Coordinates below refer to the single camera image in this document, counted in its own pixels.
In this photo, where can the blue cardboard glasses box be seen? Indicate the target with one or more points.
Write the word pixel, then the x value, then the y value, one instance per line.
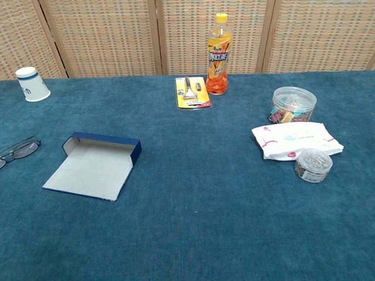
pixel 90 169

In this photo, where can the black framed eyeglasses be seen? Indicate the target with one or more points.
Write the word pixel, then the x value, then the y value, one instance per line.
pixel 27 149

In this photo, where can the white paper cup blue band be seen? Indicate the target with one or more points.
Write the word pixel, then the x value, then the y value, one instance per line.
pixel 32 87

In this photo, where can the razor in yellow blister pack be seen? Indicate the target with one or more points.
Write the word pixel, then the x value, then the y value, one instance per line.
pixel 192 92

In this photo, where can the blue tablecloth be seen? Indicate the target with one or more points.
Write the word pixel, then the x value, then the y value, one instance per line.
pixel 187 205

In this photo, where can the orange iced tea bottle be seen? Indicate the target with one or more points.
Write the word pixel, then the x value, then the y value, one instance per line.
pixel 218 58

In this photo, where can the white tissue pack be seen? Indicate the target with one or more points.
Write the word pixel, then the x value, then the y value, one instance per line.
pixel 296 140

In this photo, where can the clear jar of binder clips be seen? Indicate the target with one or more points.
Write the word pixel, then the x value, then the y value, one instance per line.
pixel 293 104

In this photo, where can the clear jar of paper clips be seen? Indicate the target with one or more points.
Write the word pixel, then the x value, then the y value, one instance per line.
pixel 313 165

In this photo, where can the woven wooden folding screen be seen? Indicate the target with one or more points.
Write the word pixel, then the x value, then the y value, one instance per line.
pixel 102 35

